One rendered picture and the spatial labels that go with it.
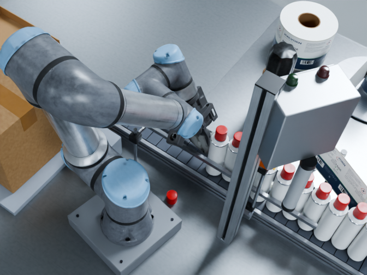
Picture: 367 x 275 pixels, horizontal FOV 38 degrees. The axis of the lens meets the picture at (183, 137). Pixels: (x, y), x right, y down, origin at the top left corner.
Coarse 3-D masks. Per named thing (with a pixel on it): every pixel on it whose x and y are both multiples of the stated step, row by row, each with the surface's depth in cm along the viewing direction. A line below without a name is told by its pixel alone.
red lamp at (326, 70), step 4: (320, 68) 104; (324, 68) 104; (328, 68) 104; (316, 72) 106; (320, 72) 104; (324, 72) 103; (328, 72) 104; (316, 76) 105; (320, 76) 105; (324, 76) 104; (328, 76) 105
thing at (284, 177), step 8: (288, 168) 139; (280, 176) 142; (288, 176) 139; (280, 184) 142; (288, 184) 141; (272, 192) 148; (280, 192) 145; (280, 200) 148; (272, 208) 153; (280, 208) 153
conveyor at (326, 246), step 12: (144, 132) 168; (168, 132) 169; (156, 144) 166; (168, 144) 166; (192, 144) 167; (180, 156) 164; (192, 156) 164; (192, 168) 162; (204, 168) 162; (216, 180) 160; (264, 204) 156; (276, 216) 154; (312, 240) 150; (336, 252) 148; (348, 264) 146; (360, 264) 146
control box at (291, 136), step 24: (312, 72) 106; (336, 72) 106; (288, 96) 102; (312, 96) 102; (336, 96) 103; (360, 96) 103; (288, 120) 100; (312, 120) 103; (336, 120) 107; (264, 144) 111; (288, 144) 108; (312, 144) 112; (336, 144) 116
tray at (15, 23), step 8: (0, 8) 201; (0, 16) 202; (8, 16) 201; (16, 16) 198; (0, 24) 199; (8, 24) 200; (16, 24) 200; (24, 24) 198; (32, 24) 195; (0, 32) 197; (8, 32) 197; (0, 40) 194; (56, 40) 192
